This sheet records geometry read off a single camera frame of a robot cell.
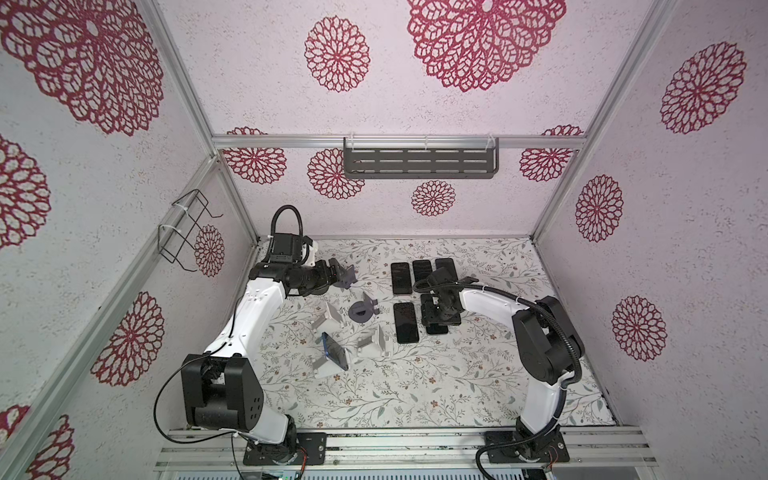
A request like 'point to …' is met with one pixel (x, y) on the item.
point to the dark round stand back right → (345, 277)
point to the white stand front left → (325, 367)
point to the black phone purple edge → (401, 278)
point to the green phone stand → (437, 329)
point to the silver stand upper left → (330, 314)
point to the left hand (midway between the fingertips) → (334, 282)
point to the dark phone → (406, 323)
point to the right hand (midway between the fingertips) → (431, 316)
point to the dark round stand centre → (363, 311)
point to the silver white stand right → (376, 344)
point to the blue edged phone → (448, 265)
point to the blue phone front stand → (335, 352)
